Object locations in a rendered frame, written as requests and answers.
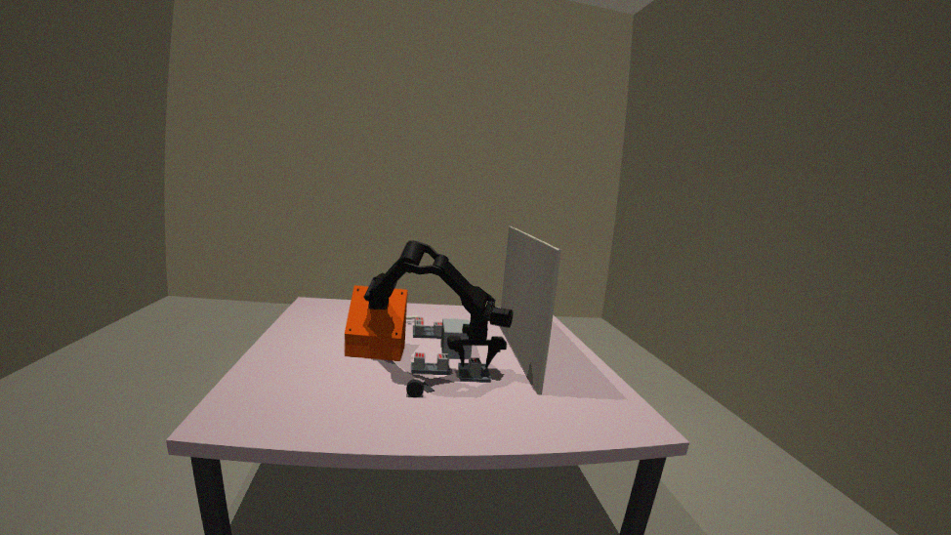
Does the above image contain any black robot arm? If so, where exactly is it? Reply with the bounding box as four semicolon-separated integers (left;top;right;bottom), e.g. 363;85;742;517
363;240;513;328

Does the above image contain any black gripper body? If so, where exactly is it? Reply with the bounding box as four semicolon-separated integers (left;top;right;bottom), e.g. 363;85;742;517
447;322;507;350

